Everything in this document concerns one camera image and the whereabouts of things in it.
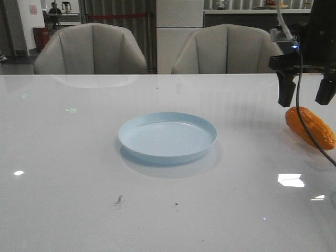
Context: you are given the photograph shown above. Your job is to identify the dark grey counter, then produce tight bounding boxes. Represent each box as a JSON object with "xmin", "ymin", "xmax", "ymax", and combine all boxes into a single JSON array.
[{"xmin": 203, "ymin": 9, "xmax": 310, "ymax": 32}]

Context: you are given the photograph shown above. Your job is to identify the fruit bowl on counter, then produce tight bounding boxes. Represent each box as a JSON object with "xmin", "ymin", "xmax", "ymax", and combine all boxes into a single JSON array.
[{"xmin": 264, "ymin": 0, "xmax": 288, "ymax": 9}]

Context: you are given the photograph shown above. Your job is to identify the seated person in black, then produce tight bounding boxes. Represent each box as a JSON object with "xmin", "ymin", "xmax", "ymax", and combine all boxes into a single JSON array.
[{"xmin": 48, "ymin": 2, "xmax": 61, "ymax": 30}]

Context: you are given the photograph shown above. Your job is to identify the light blue round plate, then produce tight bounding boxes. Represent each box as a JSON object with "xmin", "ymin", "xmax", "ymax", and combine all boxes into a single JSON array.
[{"xmin": 118, "ymin": 112, "xmax": 217, "ymax": 164}]

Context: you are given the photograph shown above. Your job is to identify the left grey upholstered chair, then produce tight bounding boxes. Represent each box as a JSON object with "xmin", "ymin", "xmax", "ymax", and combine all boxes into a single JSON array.
[{"xmin": 33, "ymin": 23, "xmax": 147, "ymax": 75}]

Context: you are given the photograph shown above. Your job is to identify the white cabinet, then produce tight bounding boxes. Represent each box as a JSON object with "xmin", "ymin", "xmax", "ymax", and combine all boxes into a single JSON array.
[{"xmin": 156, "ymin": 0, "xmax": 204, "ymax": 74}]

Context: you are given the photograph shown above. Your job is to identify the orange plastic corn cob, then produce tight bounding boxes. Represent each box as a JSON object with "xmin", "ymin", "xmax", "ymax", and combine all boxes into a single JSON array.
[{"xmin": 285, "ymin": 107, "xmax": 335, "ymax": 150}]

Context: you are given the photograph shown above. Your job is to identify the white cable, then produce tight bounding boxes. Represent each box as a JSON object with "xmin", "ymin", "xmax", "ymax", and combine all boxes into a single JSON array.
[{"xmin": 276, "ymin": 0, "xmax": 294, "ymax": 40}]

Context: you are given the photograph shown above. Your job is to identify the red trash bin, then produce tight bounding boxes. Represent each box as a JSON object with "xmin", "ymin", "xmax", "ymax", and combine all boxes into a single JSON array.
[{"xmin": 33, "ymin": 27, "xmax": 50, "ymax": 52}]

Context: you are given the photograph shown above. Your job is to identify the right grey upholstered chair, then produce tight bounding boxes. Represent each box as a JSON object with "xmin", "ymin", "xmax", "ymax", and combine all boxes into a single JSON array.
[{"xmin": 171, "ymin": 24, "xmax": 283, "ymax": 75}]

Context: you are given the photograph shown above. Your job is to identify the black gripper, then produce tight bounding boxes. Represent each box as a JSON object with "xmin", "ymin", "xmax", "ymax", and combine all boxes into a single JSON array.
[{"xmin": 269, "ymin": 1, "xmax": 335, "ymax": 107}]

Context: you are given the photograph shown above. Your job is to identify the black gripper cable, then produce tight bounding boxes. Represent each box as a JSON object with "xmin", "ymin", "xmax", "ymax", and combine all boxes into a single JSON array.
[{"xmin": 296, "ymin": 39, "xmax": 336, "ymax": 167}]

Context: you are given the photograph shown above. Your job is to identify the red barrier belt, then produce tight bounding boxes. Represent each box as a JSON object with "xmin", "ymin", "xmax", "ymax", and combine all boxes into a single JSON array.
[{"xmin": 87, "ymin": 13, "xmax": 148, "ymax": 19}]

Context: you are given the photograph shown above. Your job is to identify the grey upholstered chair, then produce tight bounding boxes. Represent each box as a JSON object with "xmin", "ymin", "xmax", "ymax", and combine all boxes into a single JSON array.
[
  {"xmin": 171, "ymin": 24, "xmax": 283, "ymax": 75},
  {"xmin": 33, "ymin": 23, "xmax": 147, "ymax": 75}
]

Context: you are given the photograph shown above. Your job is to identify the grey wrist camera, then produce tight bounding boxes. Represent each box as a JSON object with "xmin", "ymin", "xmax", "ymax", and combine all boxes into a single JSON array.
[{"xmin": 269, "ymin": 26, "xmax": 299, "ymax": 43}]

